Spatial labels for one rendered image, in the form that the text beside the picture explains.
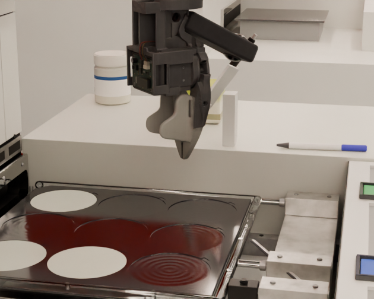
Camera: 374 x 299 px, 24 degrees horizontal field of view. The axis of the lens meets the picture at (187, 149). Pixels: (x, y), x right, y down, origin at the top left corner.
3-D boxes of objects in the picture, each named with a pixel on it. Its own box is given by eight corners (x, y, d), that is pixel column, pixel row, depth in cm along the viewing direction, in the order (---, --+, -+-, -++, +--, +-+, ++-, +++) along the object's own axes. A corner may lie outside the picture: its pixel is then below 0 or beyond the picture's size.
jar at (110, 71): (89, 104, 165) (88, 55, 163) (101, 96, 172) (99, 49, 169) (125, 106, 164) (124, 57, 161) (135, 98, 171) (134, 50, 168)
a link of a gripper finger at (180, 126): (152, 164, 112) (152, 94, 109) (192, 156, 115) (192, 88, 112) (164, 169, 109) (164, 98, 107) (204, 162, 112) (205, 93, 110)
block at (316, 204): (284, 215, 132) (285, 196, 131) (287, 207, 135) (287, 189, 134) (338, 219, 130) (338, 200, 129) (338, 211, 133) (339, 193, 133)
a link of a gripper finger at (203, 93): (179, 123, 113) (179, 57, 110) (191, 121, 114) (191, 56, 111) (198, 131, 109) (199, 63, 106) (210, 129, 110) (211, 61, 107)
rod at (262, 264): (232, 270, 111) (233, 260, 110) (234, 265, 112) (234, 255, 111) (268, 273, 110) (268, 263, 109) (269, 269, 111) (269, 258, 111)
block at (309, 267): (265, 281, 109) (266, 259, 108) (269, 270, 112) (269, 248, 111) (329, 286, 107) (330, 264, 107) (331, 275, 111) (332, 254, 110)
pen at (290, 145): (276, 142, 136) (367, 146, 134) (276, 140, 137) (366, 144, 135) (276, 149, 136) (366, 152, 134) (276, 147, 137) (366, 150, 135)
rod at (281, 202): (256, 206, 133) (257, 197, 133) (257, 203, 135) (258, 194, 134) (287, 208, 132) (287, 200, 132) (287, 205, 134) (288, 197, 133)
